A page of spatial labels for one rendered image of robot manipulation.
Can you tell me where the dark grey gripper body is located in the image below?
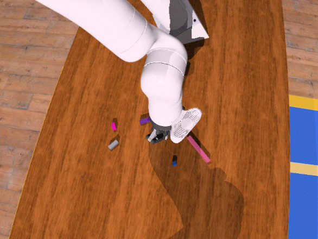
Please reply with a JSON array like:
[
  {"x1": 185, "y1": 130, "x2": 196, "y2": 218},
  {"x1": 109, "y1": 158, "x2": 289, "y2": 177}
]
[{"x1": 150, "y1": 118, "x2": 171, "y2": 135}]

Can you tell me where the grey rod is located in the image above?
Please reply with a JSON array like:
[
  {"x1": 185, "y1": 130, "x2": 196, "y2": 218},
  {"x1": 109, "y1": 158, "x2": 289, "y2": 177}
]
[{"x1": 108, "y1": 140, "x2": 118, "y2": 150}]

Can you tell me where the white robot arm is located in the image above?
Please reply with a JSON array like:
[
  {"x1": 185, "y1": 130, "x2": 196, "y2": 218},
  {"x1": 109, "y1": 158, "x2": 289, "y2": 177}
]
[{"x1": 36, "y1": 0, "x2": 202, "y2": 143}]

